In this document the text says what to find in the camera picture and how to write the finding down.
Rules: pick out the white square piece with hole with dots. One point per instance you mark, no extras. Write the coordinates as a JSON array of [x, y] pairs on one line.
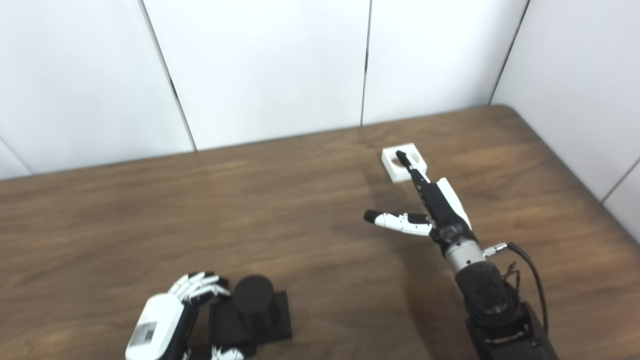
[[392, 167]]

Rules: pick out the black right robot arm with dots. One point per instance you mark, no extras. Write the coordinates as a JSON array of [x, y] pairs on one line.
[[492, 300]]

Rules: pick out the white and black right hand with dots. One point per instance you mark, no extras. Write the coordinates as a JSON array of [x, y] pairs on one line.
[[445, 210]]

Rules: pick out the white and black left hand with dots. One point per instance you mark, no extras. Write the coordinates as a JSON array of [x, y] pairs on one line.
[[160, 320]]

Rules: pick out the black peg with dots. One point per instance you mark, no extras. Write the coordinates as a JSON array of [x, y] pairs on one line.
[[255, 305]]

